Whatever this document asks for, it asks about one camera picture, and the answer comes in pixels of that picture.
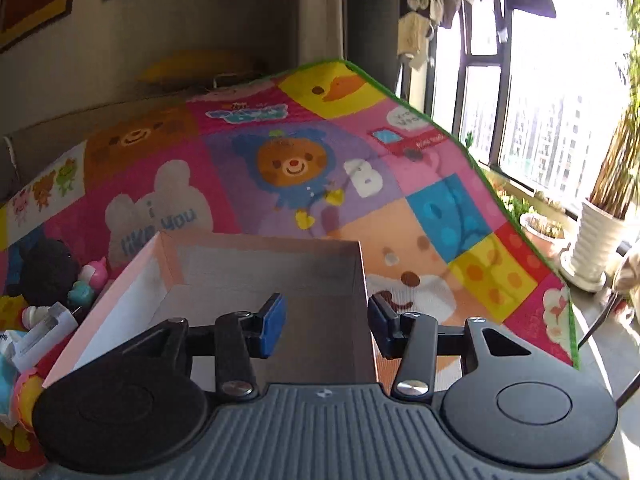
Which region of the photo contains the black plush toy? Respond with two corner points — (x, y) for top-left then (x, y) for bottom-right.
(18, 237), (80, 307)

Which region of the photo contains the pink cardboard box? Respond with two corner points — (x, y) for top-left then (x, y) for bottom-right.
(44, 231), (376, 386)

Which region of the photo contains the colourful cartoon play mat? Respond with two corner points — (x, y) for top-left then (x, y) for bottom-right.
(0, 58), (582, 476)

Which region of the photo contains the yellow cushion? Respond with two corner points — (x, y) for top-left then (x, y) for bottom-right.
(137, 49), (264, 87)

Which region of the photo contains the small pink teal figurine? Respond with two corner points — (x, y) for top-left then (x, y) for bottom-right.
(67, 257), (108, 310)

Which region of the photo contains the blue wet wipes pack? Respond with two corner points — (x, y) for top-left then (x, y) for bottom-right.
(0, 330), (25, 429)

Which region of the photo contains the white red foam rocket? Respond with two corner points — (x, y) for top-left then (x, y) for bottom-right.
(1, 336), (72, 479)

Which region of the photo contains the white plant pot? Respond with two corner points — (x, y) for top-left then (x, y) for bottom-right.
(560, 198), (625, 292)

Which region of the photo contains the green palm plant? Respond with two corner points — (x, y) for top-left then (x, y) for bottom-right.
(588, 0), (639, 220)

